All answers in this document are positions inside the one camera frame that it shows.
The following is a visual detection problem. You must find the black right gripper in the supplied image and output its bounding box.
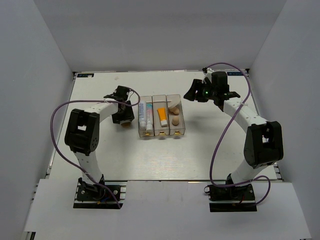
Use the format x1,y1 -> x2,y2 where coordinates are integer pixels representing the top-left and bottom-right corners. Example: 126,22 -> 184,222
183,79 -> 217,103

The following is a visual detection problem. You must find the clear white cosmetic tube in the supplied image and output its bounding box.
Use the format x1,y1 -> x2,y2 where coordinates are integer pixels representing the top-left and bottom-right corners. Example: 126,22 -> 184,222
138,100 -> 147,130

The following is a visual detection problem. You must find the round white powder puff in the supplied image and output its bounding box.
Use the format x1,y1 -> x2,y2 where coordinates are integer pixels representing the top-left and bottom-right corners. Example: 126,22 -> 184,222
167,97 -> 181,109

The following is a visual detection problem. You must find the teal pink gradient tube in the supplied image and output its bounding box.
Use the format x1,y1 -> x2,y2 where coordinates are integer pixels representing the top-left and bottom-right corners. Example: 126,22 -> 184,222
146,103 -> 153,131

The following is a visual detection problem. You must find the beige makeup sponge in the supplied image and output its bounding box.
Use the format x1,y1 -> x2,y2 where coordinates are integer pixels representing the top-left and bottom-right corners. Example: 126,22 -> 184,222
171,115 -> 180,126
168,106 -> 180,115

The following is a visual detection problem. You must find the orange cream tube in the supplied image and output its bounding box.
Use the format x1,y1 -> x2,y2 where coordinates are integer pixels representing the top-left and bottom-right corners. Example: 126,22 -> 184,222
157,107 -> 168,127

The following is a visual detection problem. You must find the white bottle brown cap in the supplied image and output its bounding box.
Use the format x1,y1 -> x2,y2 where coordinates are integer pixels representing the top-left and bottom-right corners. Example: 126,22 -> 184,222
120,121 -> 131,128

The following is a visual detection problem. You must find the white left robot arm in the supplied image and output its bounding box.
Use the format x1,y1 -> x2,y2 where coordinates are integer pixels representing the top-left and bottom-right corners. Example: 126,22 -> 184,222
64,85 -> 135,200

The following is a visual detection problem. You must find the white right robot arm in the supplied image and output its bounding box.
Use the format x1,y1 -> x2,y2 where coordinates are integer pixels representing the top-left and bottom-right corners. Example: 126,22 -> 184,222
183,71 -> 284,200

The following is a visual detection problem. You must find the clear left organizer bin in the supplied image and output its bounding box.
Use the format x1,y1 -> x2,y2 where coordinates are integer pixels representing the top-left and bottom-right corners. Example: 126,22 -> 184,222
138,95 -> 154,137

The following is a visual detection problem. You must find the clear organizer bin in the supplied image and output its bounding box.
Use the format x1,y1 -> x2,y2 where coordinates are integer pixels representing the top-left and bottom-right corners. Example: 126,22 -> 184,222
138,95 -> 154,137
166,94 -> 186,136
152,94 -> 170,137

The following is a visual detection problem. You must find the clear right organizer bin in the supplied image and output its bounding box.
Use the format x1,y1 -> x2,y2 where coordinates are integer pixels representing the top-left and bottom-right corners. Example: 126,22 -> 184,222
166,94 -> 186,136

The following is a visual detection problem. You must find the clear middle organizer bin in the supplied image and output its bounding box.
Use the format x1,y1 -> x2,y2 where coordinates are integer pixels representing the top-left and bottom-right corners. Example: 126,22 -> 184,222
152,94 -> 170,137

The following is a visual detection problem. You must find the blue label sticker right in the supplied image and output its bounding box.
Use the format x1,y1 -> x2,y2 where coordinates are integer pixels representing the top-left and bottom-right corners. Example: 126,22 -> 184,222
226,71 -> 244,76

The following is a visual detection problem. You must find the blue label sticker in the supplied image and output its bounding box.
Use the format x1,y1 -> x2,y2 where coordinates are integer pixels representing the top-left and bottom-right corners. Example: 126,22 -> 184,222
76,73 -> 95,78
226,71 -> 244,76

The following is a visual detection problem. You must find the blue label sticker left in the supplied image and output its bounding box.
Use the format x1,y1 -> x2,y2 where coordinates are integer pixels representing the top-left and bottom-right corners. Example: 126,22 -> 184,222
76,73 -> 95,78

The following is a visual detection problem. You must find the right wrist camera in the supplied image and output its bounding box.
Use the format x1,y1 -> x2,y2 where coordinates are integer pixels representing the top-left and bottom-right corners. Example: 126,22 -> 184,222
202,67 -> 214,84

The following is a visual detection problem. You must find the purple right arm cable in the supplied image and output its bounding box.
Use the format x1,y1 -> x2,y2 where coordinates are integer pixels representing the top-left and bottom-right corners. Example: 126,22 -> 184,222
201,62 -> 272,205

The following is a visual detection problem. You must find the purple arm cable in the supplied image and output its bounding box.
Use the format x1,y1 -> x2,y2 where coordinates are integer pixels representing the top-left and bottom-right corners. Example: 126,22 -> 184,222
50,86 -> 141,208
201,62 -> 272,205

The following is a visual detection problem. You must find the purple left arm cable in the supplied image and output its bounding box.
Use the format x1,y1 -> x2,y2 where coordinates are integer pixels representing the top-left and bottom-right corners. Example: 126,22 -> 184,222
50,86 -> 141,208

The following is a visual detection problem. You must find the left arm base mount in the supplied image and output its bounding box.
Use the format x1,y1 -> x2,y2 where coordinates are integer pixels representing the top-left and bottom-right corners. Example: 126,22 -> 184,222
73,178 -> 127,210

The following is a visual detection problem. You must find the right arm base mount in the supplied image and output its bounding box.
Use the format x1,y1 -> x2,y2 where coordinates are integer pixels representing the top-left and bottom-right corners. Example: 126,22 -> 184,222
203,184 -> 257,213

